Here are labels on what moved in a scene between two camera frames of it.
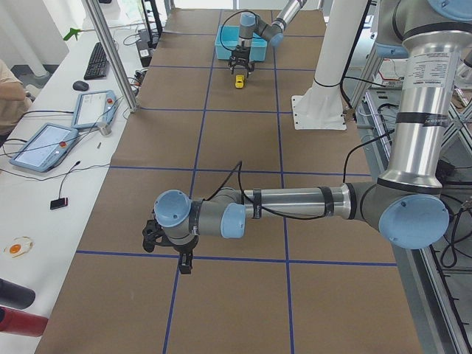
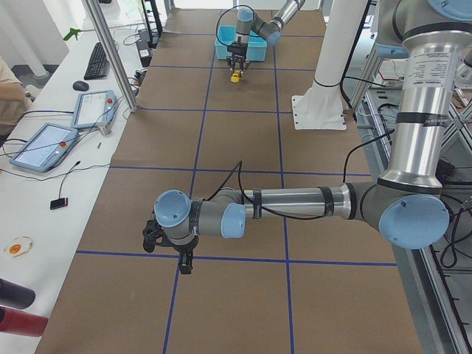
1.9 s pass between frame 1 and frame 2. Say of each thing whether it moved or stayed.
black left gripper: stayed
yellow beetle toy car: moved
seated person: stayed
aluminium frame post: stayed
